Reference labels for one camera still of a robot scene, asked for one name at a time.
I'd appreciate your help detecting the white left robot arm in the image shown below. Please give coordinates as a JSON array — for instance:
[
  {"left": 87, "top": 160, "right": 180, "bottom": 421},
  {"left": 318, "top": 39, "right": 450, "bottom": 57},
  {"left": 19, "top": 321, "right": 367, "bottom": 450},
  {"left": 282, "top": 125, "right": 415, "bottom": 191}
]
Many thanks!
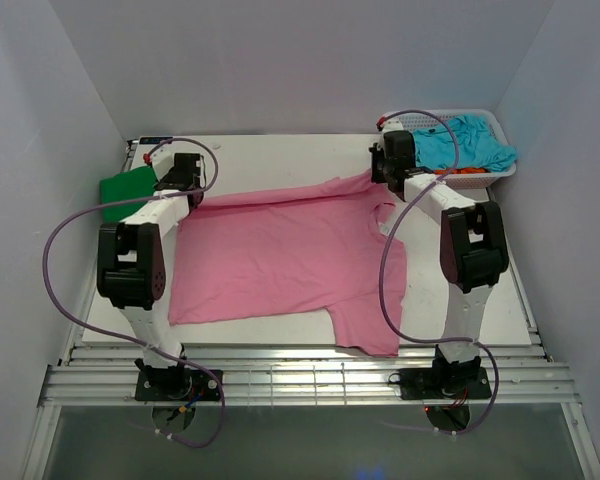
[{"left": 96, "top": 149, "right": 206, "bottom": 400}]

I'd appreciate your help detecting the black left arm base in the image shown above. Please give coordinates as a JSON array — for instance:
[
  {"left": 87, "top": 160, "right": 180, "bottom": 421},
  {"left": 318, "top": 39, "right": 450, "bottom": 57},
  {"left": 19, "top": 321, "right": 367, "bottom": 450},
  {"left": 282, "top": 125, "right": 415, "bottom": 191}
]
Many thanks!
[{"left": 134, "top": 366, "right": 224, "bottom": 434}]

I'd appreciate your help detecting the green folded t shirt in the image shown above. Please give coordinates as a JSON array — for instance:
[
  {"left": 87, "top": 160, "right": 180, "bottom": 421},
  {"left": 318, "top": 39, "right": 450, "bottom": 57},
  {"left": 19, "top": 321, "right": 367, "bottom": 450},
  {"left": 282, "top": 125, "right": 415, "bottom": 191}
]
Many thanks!
[{"left": 100, "top": 166, "right": 157, "bottom": 224}]

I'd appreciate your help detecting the orange t shirt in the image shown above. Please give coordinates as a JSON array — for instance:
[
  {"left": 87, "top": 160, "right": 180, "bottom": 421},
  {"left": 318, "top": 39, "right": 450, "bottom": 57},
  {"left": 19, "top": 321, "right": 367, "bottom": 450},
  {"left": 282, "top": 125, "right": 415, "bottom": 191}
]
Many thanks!
[{"left": 434, "top": 167, "right": 490, "bottom": 175}]

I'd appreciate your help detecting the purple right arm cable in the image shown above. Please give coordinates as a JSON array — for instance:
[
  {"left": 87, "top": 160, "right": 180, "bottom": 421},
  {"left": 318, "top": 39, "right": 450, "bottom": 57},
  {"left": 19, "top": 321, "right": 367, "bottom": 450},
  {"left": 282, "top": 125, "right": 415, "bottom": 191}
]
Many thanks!
[{"left": 378, "top": 109, "right": 499, "bottom": 436}]

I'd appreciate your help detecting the pink t shirt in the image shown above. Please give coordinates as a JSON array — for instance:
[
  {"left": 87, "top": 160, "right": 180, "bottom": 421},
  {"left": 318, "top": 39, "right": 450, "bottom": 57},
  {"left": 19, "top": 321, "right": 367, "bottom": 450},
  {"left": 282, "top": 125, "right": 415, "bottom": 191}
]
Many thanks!
[{"left": 168, "top": 173, "right": 407, "bottom": 356}]

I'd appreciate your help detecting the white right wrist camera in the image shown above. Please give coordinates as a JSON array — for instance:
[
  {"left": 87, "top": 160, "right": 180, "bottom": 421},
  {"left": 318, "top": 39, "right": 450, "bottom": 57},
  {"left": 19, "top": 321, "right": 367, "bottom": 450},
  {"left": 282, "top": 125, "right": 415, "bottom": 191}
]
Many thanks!
[{"left": 376, "top": 117, "right": 405, "bottom": 133}]

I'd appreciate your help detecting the aluminium frame rail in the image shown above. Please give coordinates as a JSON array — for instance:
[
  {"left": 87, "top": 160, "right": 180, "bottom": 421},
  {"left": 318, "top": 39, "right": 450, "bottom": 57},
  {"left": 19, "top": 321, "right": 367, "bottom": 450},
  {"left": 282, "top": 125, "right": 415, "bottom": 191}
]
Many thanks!
[{"left": 40, "top": 344, "right": 580, "bottom": 407}]

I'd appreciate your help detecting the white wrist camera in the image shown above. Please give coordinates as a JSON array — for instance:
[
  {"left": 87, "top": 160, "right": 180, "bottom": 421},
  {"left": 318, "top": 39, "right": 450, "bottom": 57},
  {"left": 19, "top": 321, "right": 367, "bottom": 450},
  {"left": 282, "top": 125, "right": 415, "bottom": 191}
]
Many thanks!
[
  {"left": 143, "top": 151, "right": 174, "bottom": 180},
  {"left": 376, "top": 117, "right": 405, "bottom": 133}
]

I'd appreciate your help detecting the white plastic basket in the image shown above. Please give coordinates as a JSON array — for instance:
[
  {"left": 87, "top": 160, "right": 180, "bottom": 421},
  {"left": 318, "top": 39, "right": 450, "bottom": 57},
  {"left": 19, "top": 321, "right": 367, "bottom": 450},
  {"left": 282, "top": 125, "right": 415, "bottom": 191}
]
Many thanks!
[{"left": 381, "top": 109, "right": 517, "bottom": 189}]

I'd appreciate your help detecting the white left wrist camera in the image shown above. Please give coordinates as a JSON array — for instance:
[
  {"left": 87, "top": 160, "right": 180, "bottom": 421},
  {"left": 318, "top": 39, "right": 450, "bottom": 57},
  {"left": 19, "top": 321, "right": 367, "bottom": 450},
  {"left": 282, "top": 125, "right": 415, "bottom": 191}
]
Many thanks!
[{"left": 143, "top": 151, "right": 174, "bottom": 180}]

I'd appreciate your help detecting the blue t shirt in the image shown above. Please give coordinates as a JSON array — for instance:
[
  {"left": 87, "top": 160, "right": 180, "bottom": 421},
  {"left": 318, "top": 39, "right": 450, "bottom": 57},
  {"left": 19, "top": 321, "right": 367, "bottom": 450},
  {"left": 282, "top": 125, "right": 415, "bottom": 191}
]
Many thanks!
[{"left": 412, "top": 114, "right": 518, "bottom": 173}]

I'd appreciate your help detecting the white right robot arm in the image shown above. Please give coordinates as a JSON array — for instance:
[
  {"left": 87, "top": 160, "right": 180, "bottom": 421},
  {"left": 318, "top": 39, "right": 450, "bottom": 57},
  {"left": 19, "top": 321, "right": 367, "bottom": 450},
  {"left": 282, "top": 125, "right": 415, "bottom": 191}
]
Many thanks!
[{"left": 370, "top": 130, "right": 509, "bottom": 397}]

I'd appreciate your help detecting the blue label sticker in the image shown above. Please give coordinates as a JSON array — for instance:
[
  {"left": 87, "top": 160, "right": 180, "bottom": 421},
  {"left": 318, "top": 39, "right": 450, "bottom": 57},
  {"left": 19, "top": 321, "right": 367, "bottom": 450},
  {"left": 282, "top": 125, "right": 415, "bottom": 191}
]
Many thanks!
[{"left": 138, "top": 136, "right": 171, "bottom": 145}]

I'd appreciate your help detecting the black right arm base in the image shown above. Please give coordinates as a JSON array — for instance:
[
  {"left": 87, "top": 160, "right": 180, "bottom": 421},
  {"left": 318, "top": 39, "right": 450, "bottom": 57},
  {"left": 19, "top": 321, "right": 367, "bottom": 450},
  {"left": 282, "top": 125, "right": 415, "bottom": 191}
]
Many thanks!
[{"left": 388, "top": 367, "right": 498, "bottom": 436}]

